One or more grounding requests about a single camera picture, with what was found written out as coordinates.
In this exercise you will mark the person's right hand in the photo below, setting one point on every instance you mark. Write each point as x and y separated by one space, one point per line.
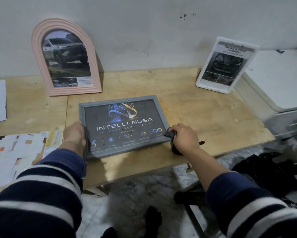
185 138

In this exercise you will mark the person's left hand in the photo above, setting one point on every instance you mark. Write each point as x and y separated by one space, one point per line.
75 136

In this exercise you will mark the grey rectangular photo frame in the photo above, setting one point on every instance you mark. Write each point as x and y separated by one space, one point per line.
82 121

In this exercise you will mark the black cleaning cloth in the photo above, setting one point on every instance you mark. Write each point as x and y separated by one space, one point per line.
169 135

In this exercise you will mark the cut brochure pages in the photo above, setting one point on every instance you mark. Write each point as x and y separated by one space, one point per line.
53 141

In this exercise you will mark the white rectangular photo frame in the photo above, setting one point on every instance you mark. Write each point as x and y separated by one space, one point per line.
200 85

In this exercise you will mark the cut-up car brochure page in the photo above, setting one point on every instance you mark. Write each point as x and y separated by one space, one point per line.
9 158

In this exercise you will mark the double-sided arched brochure picture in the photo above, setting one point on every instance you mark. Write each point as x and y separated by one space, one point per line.
66 59

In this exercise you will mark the pink arched photo frame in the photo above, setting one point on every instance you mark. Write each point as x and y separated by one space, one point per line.
38 59

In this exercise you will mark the person's left forearm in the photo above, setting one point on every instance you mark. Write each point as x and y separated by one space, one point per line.
44 195

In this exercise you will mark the person's right forearm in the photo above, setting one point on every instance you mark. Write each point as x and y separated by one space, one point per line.
238 200

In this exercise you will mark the person's black shoe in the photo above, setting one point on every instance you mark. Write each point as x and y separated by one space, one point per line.
109 233
153 220

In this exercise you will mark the black stool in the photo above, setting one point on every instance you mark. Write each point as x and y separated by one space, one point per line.
190 198

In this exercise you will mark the black bag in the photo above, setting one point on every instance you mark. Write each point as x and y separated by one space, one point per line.
270 171

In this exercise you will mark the white cabinet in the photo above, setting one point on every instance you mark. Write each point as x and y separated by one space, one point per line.
280 91

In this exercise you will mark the small black clip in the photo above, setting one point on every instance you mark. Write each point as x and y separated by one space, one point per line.
280 51

